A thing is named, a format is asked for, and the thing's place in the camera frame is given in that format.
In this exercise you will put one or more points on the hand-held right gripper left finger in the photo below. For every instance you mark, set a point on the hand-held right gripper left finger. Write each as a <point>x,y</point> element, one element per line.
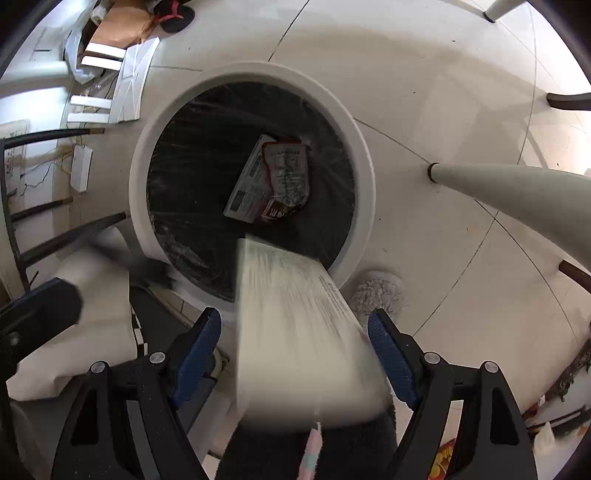
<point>197,357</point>

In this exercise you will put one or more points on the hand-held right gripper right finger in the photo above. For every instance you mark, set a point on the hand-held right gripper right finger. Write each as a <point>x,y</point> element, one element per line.
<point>392,362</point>

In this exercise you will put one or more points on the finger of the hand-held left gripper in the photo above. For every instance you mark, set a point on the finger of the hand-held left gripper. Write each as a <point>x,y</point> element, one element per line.
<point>134,265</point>

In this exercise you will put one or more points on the white cardboard box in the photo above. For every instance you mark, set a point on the white cardboard box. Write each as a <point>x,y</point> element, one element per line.
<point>295,337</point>

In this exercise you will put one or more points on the white round trash bin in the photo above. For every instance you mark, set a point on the white round trash bin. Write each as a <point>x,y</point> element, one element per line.
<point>152,152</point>

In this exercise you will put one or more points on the white cloth bag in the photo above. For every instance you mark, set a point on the white cloth bag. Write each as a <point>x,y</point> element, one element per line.
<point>69,350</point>

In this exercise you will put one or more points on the grey fuzzy slipper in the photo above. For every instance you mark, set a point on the grey fuzzy slipper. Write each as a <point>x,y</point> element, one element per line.
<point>376,295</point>

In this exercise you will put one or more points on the orange printed packet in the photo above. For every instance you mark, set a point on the orange printed packet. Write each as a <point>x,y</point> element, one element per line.
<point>442,459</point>

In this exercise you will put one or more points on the white power strip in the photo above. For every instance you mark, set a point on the white power strip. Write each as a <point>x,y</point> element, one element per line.
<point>81,168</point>

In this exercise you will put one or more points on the pink striped sock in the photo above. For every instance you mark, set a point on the pink striped sock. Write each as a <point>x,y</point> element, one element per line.
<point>310,454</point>

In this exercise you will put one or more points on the white printed carton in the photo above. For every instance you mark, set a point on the white printed carton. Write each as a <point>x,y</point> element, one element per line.
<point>247,189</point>

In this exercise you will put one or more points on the red snack packet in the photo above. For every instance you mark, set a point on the red snack packet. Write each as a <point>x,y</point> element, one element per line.
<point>286,177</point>

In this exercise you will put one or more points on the white foam board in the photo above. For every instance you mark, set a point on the white foam board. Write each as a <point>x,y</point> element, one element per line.
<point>131,78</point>

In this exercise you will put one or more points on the dark wooden chair leg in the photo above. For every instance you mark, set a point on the dark wooden chair leg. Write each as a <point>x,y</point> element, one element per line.
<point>570,101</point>
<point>575,273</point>

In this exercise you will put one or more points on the white conical table leg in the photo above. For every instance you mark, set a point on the white conical table leg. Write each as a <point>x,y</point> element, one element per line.
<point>517,189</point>

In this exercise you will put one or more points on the brown cardboard sheet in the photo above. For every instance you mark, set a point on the brown cardboard sheet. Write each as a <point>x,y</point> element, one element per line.
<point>120,25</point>

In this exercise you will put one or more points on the white chair leg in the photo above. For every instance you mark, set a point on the white chair leg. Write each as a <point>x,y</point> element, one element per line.
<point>503,9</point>

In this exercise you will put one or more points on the black metal chair frame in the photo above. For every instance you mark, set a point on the black metal chair frame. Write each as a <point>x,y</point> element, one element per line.
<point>46,136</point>

